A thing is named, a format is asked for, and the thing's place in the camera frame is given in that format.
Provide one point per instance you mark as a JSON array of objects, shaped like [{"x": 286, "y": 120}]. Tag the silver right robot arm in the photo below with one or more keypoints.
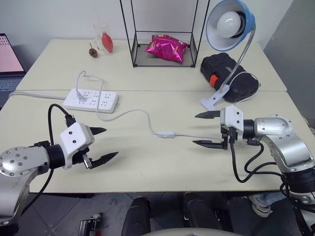
[{"x": 283, "y": 137}]

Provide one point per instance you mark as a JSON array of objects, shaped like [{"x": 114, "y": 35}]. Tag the clear glass cup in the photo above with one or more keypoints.
[{"x": 98, "y": 30}]

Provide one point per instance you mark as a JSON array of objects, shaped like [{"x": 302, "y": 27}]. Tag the white power strip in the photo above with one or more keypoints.
[{"x": 103, "y": 104}]

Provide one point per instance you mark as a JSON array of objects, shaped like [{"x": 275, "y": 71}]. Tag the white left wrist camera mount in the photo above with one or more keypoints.
[{"x": 73, "y": 137}]

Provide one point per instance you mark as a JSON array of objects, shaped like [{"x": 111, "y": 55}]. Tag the red drop-shaped bottle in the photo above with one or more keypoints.
[{"x": 107, "y": 43}]

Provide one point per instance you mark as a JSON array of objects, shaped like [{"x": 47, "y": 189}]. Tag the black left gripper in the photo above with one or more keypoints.
[{"x": 80, "y": 157}]

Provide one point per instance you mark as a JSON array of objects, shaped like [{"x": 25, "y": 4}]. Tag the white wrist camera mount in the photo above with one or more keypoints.
[
  {"x": 231, "y": 115},
  {"x": 73, "y": 137}
]

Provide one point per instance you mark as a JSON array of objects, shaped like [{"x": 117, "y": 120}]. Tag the brown pine cone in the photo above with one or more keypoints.
[{"x": 93, "y": 52}]

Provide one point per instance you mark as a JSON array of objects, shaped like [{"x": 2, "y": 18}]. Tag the white sneaker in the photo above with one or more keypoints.
[{"x": 261, "y": 207}]

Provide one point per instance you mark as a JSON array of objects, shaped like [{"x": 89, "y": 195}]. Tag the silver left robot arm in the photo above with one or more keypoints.
[{"x": 22, "y": 157}]

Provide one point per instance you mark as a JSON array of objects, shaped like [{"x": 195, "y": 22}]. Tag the white light bulb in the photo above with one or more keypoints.
[{"x": 227, "y": 23}]

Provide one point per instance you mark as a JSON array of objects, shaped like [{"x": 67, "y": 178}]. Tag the black tool case orange latch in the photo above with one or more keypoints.
[{"x": 219, "y": 65}]

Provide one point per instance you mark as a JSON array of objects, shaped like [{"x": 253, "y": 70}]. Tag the blue clamp desk lamp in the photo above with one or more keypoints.
[{"x": 249, "y": 19}]

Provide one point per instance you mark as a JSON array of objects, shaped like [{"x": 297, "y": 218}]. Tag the dark rounded shape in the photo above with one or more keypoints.
[
  {"x": 137, "y": 216},
  {"x": 199, "y": 211}
]

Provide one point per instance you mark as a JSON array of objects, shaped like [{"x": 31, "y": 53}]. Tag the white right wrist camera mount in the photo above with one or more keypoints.
[{"x": 231, "y": 115}]

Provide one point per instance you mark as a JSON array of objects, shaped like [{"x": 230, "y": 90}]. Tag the black metal caster base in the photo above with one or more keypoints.
[{"x": 89, "y": 225}]

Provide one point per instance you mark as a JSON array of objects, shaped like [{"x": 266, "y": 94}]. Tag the laptop with pink screen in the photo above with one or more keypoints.
[{"x": 7, "y": 56}]

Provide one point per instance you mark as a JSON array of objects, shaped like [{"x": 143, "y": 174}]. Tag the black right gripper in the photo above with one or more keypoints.
[{"x": 226, "y": 137}]

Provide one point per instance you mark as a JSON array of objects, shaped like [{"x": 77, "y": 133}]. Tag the pink snack bag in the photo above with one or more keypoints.
[{"x": 165, "y": 49}]

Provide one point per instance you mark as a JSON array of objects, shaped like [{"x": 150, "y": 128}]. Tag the beige rounded robot torso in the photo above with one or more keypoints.
[{"x": 184, "y": 232}]

